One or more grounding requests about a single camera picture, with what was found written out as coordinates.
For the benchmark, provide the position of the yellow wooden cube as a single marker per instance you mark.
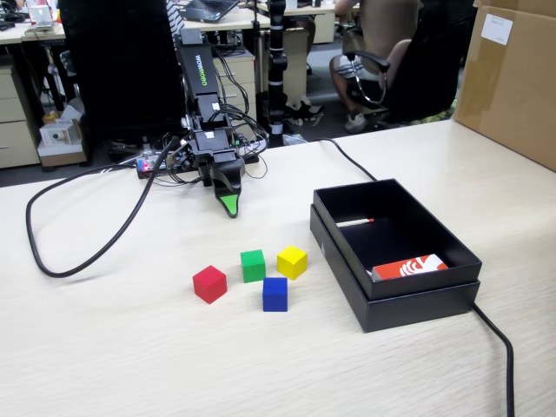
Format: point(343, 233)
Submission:
point(291, 262)

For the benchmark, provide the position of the black white sneakers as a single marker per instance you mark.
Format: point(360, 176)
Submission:
point(304, 114)

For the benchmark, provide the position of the black box tray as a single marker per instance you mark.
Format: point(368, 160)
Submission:
point(434, 280)

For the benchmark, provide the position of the black laptop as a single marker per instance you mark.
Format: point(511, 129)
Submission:
point(208, 11)

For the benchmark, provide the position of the black box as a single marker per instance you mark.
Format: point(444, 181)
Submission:
point(417, 309)

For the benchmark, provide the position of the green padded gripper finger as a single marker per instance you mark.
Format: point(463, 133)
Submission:
point(230, 205)

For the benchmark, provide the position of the large cardboard box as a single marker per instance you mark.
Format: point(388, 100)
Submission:
point(508, 87)

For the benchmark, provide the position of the orange white card box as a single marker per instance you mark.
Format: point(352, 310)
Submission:
point(408, 267)

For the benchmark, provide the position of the open cardboard carton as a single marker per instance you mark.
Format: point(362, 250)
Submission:
point(61, 157)

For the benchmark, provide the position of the green wooden cube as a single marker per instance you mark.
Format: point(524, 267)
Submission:
point(253, 267)

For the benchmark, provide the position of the black high-back office chair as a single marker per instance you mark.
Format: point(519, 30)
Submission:
point(121, 65)

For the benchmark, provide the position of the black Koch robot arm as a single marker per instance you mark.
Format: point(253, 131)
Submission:
point(195, 65)

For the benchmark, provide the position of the controller board with LEDs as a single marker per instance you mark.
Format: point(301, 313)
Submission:
point(145, 165)

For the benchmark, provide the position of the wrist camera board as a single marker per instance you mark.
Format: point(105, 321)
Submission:
point(184, 158)

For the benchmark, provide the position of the red wooden cube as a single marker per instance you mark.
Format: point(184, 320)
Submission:
point(208, 284)

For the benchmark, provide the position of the blue wooden cube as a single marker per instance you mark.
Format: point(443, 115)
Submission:
point(275, 295)

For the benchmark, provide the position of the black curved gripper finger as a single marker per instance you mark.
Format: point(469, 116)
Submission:
point(227, 176)

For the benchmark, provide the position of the seated person khaki shirt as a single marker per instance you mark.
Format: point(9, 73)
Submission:
point(382, 26)

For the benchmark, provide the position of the black office chair with armrest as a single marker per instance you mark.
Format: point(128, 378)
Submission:
point(425, 78)

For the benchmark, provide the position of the black pole white bands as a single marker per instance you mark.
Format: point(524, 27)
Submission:
point(277, 65)

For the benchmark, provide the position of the person in striped shirt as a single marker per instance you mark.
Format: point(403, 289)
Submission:
point(176, 21)

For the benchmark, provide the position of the white stick red tip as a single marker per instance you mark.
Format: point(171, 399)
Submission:
point(354, 223)

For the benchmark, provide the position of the small white product box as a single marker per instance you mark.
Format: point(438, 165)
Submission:
point(56, 137)

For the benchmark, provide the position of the beige drawer cabinet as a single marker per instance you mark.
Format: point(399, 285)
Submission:
point(239, 74)
point(17, 139)

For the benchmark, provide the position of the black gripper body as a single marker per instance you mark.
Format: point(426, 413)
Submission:
point(210, 145)

